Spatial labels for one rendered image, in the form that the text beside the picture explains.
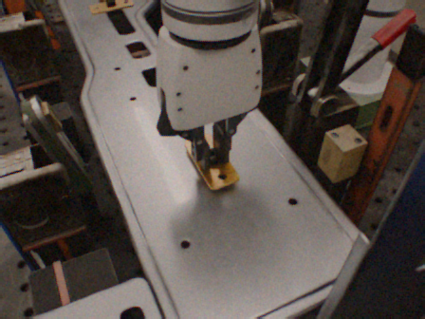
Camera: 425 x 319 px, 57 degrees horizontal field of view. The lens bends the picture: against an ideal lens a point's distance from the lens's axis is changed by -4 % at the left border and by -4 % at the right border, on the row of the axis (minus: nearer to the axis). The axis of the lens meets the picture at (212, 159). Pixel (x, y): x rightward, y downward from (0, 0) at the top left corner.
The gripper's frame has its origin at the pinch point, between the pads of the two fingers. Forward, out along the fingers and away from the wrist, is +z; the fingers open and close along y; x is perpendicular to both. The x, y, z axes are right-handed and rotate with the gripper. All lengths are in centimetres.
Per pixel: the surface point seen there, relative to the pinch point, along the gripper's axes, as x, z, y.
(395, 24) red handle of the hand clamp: 0.3, -10.5, -23.7
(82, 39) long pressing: -36.9, 3.1, 8.0
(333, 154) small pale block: 8.3, -1.6, -10.8
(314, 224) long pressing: 12.5, 3.3, -6.4
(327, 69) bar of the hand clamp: 1.5, -7.6, -13.6
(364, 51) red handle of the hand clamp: 0.3, -7.7, -20.0
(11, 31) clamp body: -38.0, -0.7, 18.8
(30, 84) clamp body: -38.2, 10.0, 18.9
